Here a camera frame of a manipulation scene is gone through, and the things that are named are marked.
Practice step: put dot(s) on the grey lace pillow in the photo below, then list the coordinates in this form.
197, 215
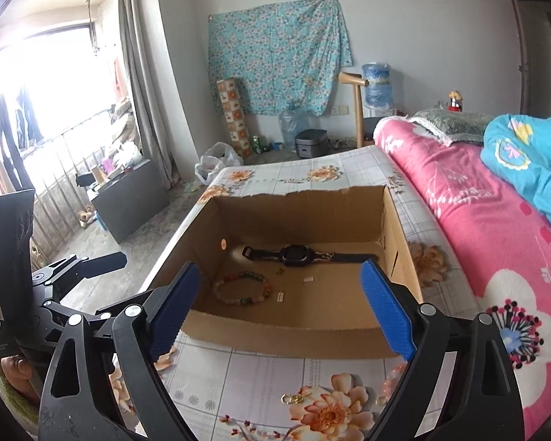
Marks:
453, 127

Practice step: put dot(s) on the grey curtain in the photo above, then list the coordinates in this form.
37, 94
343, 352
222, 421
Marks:
145, 101

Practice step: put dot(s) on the pink floral blanket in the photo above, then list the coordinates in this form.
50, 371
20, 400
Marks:
502, 244

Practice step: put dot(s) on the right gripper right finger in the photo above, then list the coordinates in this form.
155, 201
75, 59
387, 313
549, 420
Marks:
482, 401

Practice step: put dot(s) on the gold earrings cluster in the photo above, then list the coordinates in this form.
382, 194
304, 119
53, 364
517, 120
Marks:
288, 279

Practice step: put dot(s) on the small figurine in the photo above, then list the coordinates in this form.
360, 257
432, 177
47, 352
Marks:
455, 101

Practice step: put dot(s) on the white plastic bag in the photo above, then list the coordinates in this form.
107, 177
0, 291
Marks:
214, 160

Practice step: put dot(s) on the brown cardboard box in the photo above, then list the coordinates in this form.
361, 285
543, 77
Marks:
315, 311

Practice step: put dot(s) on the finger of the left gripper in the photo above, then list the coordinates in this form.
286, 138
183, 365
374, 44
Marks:
74, 269

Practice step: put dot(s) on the floral plaid bed sheet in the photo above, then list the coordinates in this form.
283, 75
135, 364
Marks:
225, 393

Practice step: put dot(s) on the teal floral wall cloth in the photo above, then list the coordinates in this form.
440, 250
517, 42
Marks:
282, 55

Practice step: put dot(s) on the dark grey cabinet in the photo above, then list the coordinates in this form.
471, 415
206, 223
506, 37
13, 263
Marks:
130, 201

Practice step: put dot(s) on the blue water bottle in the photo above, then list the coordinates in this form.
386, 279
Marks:
379, 90

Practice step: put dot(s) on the blue cartoon blanket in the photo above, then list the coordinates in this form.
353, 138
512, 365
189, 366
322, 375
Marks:
517, 148

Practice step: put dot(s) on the person left hand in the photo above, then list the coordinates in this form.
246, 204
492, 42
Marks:
19, 372

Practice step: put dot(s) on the patterned tall box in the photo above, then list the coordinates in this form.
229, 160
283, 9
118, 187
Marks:
234, 116

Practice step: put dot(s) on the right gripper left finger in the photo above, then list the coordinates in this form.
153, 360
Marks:
77, 399

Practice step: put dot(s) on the pink strap smart watch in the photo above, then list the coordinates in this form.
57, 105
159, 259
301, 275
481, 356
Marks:
297, 255

